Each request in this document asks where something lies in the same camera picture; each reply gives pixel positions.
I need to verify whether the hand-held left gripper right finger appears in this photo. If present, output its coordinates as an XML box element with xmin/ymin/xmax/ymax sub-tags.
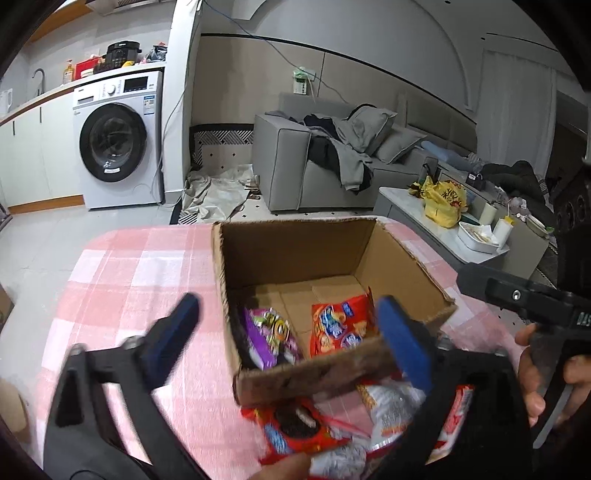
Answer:
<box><xmin>369</xmin><ymin>295</ymin><xmax>532</xmax><ymax>480</ymax></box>

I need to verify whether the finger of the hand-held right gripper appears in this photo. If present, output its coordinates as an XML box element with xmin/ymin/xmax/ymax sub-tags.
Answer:
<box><xmin>457</xmin><ymin>262</ymin><xmax>574</xmax><ymax>320</ymax></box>

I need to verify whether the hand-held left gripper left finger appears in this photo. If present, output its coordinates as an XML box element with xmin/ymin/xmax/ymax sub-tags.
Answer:
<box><xmin>44</xmin><ymin>292</ymin><xmax>204</xmax><ymax>480</ymax></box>

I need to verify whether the silver noodle snack packet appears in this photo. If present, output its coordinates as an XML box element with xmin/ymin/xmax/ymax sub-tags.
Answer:
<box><xmin>358</xmin><ymin>378</ymin><xmax>430</xmax><ymax>448</ymax></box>
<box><xmin>425</xmin><ymin>383</ymin><xmax>476</xmax><ymax>464</ymax></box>
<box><xmin>309</xmin><ymin>442</ymin><xmax>370</xmax><ymax>480</ymax></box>

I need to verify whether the cardboard box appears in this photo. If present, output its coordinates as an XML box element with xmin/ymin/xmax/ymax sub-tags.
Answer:
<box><xmin>211</xmin><ymin>217</ymin><xmax>458</xmax><ymax>407</ymax></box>

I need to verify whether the person's right hand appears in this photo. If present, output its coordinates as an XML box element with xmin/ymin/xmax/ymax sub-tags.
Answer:
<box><xmin>514</xmin><ymin>323</ymin><xmax>551</xmax><ymax>428</ymax></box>

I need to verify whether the white food container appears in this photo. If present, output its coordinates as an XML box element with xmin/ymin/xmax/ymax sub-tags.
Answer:
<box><xmin>457</xmin><ymin>220</ymin><xmax>511</xmax><ymax>254</ymax></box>

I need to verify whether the dark clothing pile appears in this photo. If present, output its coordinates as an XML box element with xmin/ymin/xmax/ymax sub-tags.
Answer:
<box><xmin>480</xmin><ymin>161</ymin><xmax>555</xmax><ymax>213</ymax></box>

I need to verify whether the pink checked tablecloth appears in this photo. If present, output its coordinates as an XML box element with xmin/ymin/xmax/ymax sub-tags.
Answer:
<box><xmin>34</xmin><ymin>217</ymin><xmax>522</xmax><ymax>480</ymax></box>

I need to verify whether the orange red snack packet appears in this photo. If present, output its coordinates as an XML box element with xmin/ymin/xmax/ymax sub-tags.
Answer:
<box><xmin>308</xmin><ymin>288</ymin><xmax>377</xmax><ymax>360</ymax></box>

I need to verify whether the purple snack packet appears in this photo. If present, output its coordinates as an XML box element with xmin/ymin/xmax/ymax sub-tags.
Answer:
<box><xmin>245</xmin><ymin>307</ymin><xmax>303</xmax><ymax>370</ymax></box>

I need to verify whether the yellow plastic bag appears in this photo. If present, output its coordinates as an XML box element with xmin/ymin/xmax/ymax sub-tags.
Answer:
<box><xmin>409</xmin><ymin>178</ymin><xmax>469</xmax><ymax>229</ymax></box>

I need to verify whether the grey white coffee table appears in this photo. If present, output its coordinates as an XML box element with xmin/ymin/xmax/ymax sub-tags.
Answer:
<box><xmin>373</xmin><ymin>185</ymin><xmax>550</xmax><ymax>280</ymax></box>

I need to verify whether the white curtain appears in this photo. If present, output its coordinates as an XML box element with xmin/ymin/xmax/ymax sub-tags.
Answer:
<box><xmin>478</xmin><ymin>48</ymin><xmax>557</xmax><ymax>176</ymax></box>

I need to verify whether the red cookie packet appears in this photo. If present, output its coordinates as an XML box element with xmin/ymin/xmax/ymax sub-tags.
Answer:
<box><xmin>240</xmin><ymin>399</ymin><xmax>354</xmax><ymax>467</ymax></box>

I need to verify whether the crumpled beige floor cloth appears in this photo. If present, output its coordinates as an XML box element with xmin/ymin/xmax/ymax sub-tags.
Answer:
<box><xmin>178</xmin><ymin>164</ymin><xmax>257</xmax><ymax>224</ymax></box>

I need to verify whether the light blue blanket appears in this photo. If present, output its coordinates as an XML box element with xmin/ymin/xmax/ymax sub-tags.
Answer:
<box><xmin>419</xmin><ymin>141</ymin><xmax>483</xmax><ymax>172</ymax></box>

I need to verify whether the grey pillow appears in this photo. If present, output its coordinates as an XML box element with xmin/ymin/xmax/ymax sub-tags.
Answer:
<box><xmin>374</xmin><ymin>124</ymin><xmax>428</xmax><ymax>164</ymax></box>

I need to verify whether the grey hoodie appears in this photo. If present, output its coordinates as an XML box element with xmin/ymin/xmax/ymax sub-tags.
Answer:
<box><xmin>330</xmin><ymin>105</ymin><xmax>398</xmax><ymax>192</ymax></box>

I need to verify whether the black white patterned mat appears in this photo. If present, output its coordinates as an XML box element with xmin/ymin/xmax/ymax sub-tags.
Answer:
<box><xmin>190</xmin><ymin>124</ymin><xmax>254</xmax><ymax>174</ymax></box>

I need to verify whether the white washing machine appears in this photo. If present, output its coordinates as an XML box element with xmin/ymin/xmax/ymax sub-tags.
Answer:
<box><xmin>71</xmin><ymin>70</ymin><xmax>166</xmax><ymax>210</ymax></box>

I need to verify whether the grey sofa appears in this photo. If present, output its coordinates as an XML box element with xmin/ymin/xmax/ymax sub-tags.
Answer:
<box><xmin>253</xmin><ymin>91</ymin><xmax>478</xmax><ymax>213</ymax></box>

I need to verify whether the black garment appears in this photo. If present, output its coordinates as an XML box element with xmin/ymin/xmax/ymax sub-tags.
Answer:
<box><xmin>302</xmin><ymin>113</ymin><xmax>375</xmax><ymax>192</ymax></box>

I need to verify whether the white kitchen counter cabinet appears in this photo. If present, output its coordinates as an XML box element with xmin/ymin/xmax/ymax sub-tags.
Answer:
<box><xmin>0</xmin><ymin>85</ymin><xmax>86</xmax><ymax>215</ymax></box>

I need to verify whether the black pressure cooker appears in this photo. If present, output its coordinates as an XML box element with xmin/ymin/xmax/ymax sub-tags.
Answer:
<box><xmin>95</xmin><ymin>41</ymin><xmax>141</xmax><ymax>73</ymax></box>

